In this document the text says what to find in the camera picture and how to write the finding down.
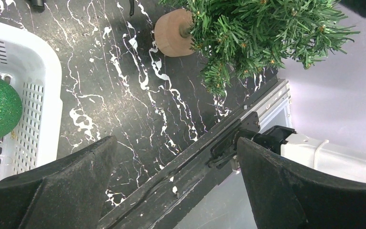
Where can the small green christmas tree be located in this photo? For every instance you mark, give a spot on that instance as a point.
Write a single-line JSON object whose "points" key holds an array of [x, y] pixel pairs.
{"points": [[242, 37]]}

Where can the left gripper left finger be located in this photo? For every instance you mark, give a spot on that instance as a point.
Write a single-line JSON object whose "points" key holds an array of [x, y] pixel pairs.
{"points": [[68, 193]]}

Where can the aluminium frame rail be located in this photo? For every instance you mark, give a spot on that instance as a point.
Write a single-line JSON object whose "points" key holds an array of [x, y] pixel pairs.
{"points": [[272, 108]]}

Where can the white plastic basket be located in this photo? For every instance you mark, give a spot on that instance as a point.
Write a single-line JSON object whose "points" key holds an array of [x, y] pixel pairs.
{"points": [[33, 69]]}

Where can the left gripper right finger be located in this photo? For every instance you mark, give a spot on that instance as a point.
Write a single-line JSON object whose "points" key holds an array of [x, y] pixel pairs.
{"points": [[284, 194]]}

